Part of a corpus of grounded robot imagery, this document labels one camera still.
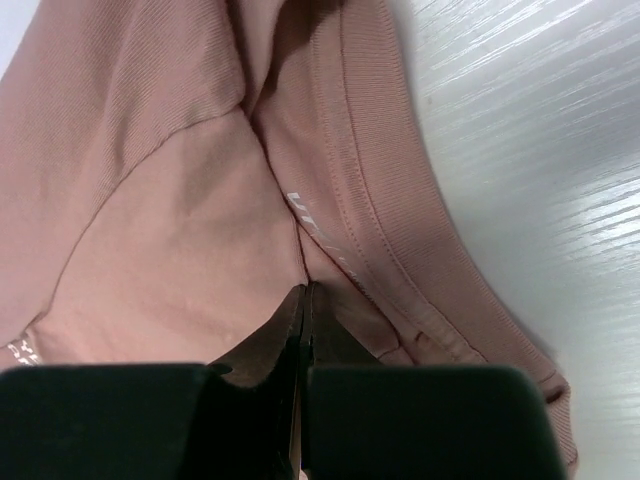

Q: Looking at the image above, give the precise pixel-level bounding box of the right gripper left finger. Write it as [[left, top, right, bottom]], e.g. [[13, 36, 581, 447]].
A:
[[1, 286, 306, 479]]

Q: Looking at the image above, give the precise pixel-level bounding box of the pink printed t-shirt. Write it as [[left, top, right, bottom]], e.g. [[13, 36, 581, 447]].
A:
[[1, 1, 578, 472]]

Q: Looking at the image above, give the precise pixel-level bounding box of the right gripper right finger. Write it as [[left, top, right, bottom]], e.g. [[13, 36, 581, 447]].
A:
[[300, 283, 568, 479]]

